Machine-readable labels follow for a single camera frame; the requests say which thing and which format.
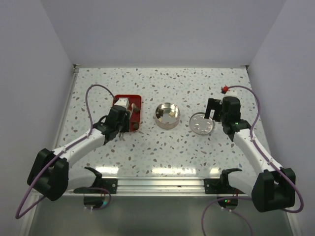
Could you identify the aluminium mounting rail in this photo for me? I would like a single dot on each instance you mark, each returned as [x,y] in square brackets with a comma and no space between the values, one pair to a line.
[166,187]

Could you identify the round metal tin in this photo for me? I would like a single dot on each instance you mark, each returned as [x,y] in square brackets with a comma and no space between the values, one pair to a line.
[167,121]

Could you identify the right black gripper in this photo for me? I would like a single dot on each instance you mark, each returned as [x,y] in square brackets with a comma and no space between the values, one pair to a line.
[213,103]

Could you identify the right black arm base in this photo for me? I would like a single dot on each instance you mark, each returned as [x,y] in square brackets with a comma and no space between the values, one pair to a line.
[221,185]

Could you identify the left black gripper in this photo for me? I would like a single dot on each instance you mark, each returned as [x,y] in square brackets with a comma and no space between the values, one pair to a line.
[126,128]

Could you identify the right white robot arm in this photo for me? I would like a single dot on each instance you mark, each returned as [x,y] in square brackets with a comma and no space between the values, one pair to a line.
[273,186]

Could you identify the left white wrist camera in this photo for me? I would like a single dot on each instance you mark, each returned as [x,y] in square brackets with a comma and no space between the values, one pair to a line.
[123,102]

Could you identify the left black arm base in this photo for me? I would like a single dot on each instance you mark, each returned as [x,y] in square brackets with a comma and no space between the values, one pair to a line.
[87,180]

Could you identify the metal tweezers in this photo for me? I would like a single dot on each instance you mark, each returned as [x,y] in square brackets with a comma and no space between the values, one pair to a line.
[126,125]

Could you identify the red rectangular tray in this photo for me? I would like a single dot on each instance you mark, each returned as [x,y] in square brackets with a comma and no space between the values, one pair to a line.
[134,101]

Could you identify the dark rounded triangle chocolate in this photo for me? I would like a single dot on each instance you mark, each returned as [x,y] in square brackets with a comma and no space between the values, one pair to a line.
[135,126]

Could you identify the round metal tin lid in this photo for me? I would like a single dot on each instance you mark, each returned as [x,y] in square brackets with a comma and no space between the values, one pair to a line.
[201,125]

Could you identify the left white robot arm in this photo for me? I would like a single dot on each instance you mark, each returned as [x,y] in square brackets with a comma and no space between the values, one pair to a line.
[52,174]

